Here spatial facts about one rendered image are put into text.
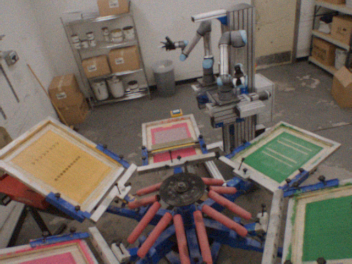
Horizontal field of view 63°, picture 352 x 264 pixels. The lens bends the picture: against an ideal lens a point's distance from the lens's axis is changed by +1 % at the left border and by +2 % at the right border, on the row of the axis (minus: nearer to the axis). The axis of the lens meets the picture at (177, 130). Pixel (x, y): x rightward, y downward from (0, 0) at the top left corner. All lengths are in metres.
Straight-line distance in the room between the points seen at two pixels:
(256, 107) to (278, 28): 3.99
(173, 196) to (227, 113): 1.36
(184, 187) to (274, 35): 5.30
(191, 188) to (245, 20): 1.70
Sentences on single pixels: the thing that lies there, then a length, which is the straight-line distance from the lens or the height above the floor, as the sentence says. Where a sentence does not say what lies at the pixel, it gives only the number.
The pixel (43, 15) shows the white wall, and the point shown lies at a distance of 6.19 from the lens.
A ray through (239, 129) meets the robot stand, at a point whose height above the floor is 0.74.
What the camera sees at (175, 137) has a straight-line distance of 2.94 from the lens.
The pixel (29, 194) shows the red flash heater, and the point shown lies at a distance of 2.64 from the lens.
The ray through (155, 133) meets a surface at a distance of 3.08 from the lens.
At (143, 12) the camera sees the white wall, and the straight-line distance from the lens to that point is 5.95.
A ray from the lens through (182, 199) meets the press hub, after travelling 1.80.
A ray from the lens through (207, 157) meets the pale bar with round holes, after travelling 2.50.
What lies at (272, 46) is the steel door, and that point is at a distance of 6.80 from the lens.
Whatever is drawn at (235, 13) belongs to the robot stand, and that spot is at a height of 2.01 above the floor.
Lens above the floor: 2.61
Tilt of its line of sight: 33 degrees down
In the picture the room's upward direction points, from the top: 10 degrees counter-clockwise
